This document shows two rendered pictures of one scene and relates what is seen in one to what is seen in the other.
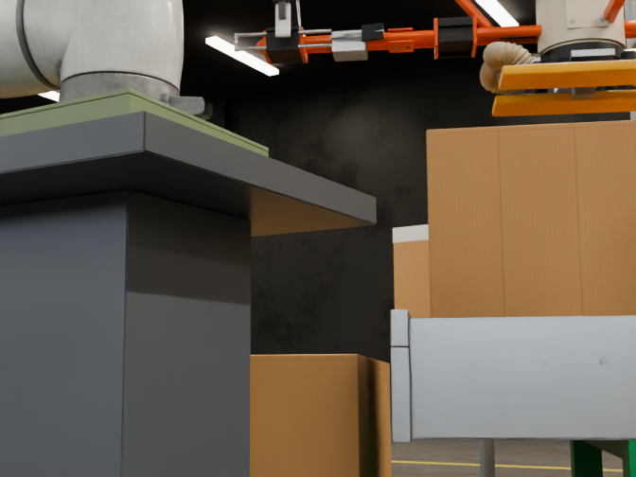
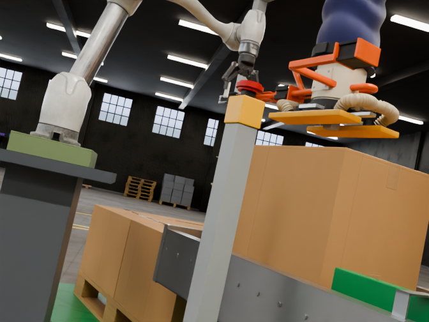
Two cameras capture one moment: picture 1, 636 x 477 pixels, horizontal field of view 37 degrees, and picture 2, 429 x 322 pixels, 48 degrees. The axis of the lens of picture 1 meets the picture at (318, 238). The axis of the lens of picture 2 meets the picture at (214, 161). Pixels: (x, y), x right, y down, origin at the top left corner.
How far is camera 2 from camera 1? 168 cm
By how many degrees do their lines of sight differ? 51
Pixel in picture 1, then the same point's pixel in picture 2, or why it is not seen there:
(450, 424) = (164, 279)
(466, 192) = not seen: hidden behind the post
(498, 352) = (181, 252)
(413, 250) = not seen: outside the picture
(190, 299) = (33, 200)
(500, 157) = not seen: hidden behind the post
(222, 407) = (44, 239)
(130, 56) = (44, 117)
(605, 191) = (270, 184)
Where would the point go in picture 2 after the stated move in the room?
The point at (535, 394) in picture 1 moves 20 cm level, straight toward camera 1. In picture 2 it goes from (185, 275) to (126, 268)
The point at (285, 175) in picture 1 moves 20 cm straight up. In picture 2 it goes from (39, 161) to (53, 103)
